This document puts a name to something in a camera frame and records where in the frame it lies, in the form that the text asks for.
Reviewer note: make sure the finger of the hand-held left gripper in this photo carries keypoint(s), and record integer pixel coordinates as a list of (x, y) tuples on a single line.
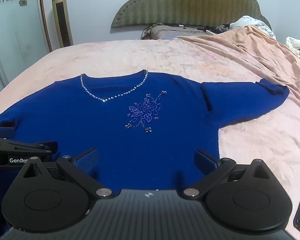
[(27, 147), (5, 132)]

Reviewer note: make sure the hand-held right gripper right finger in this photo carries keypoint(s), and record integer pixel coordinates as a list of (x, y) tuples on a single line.
[(206, 161)]

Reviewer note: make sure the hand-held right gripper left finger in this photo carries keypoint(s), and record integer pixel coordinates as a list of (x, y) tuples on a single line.
[(86, 160)]

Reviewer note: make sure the blue beaded sweater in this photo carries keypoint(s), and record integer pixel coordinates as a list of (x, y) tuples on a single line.
[(120, 130)]

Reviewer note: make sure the pink fleece blanket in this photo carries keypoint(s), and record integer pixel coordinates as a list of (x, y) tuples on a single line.
[(252, 130)]

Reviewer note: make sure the white wardrobe with flower prints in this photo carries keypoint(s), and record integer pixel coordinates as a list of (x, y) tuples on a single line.
[(12, 30)]

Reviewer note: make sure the gold tower air conditioner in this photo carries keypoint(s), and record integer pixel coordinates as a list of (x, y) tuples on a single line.
[(62, 17)]

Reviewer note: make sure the dark garment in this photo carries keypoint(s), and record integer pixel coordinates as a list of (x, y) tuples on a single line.
[(221, 28)]

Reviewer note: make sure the brown pillow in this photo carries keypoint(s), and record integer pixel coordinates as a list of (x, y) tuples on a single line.
[(175, 31)]

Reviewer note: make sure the white crumpled quilt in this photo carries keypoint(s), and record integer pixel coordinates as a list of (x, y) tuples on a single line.
[(297, 46)]

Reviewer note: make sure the olive green padded headboard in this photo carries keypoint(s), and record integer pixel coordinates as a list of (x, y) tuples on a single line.
[(190, 2)]

